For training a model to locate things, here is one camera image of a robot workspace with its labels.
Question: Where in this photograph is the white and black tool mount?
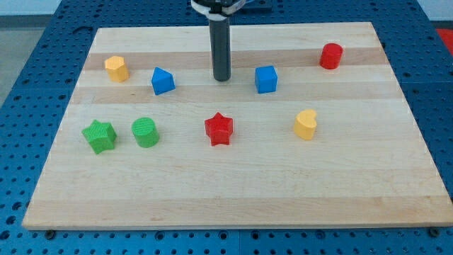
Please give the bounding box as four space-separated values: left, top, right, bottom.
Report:
190 0 245 21

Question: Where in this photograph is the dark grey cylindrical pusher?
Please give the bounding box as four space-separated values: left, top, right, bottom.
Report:
209 18 231 81

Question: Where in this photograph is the blue cube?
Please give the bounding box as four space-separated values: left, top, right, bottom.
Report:
255 66 278 94

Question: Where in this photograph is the yellow heart block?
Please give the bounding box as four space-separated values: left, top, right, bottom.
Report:
293 109 317 140

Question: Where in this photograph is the green cylinder block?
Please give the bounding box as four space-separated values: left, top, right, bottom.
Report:
132 117 160 148

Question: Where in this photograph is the blue triangular prism block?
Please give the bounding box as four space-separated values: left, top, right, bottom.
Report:
151 67 176 96

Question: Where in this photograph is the green star block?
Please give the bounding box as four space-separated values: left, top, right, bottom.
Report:
81 120 117 154

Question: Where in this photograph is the red star block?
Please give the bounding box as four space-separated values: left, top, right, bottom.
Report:
205 112 234 146

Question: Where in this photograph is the wooden board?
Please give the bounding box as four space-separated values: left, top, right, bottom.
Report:
23 22 452 230

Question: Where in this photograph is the red cylinder block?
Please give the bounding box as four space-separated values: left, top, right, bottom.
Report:
319 43 344 69

